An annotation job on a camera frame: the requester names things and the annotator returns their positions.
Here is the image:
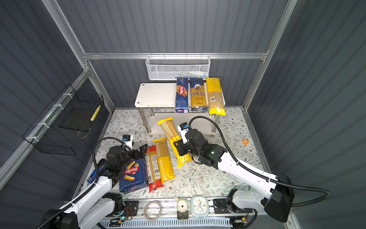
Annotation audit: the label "yellow Pastatime spaghetti bag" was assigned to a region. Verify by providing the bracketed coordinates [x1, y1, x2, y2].
[153, 138, 175, 184]
[158, 117, 192, 169]

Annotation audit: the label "dark blue spaghetti bag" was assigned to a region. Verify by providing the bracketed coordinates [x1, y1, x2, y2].
[190, 78, 207, 113]

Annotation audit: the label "blue Barilla spaghetti box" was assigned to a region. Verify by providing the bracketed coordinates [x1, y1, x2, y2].
[175, 77, 189, 113]

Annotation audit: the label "yellow spaghetti bag with barcode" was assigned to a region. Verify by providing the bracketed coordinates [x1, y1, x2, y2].
[206, 78, 226, 116]

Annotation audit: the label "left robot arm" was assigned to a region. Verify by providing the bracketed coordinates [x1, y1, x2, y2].
[39, 137, 148, 229]

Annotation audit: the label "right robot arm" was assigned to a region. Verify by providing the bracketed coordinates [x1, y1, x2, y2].
[174, 122, 330, 222]

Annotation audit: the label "white two-tier shelf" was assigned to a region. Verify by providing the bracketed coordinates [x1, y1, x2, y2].
[134, 83, 221, 135]

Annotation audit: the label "blue Barilla rigatoni box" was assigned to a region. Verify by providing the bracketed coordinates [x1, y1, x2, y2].
[119, 158, 148, 193]

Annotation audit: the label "red-ended spaghetti bag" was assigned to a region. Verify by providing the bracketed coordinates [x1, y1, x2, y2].
[145, 146, 163, 192]

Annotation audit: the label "blue stapler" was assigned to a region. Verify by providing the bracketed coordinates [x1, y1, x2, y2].
[87, 169, 96, 184]

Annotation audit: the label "yellow marker pen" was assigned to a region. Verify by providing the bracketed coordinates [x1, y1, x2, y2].
[90, 105, 101, 122]

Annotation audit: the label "mint alarm clock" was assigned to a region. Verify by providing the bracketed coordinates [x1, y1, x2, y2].
[190, 195, 209, 219]

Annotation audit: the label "pens in white basket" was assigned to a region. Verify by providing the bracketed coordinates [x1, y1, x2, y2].
[180, 71, 209, 78]

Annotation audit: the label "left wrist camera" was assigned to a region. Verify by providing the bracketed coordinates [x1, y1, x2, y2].
[123, 135, 133, 149]

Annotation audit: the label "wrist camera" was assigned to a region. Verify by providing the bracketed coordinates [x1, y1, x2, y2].
[123, 135, 133, 149]
[177, 122, 191, 144]

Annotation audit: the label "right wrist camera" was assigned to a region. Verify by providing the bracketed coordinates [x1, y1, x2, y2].
[177, 122, 191, 144]

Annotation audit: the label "black wire basket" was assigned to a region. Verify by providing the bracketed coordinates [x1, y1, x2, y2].
[23, 87, 104, 156]

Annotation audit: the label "white wire mesh basket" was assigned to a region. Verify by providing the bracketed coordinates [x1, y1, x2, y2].
[145, 56, 211, 81]

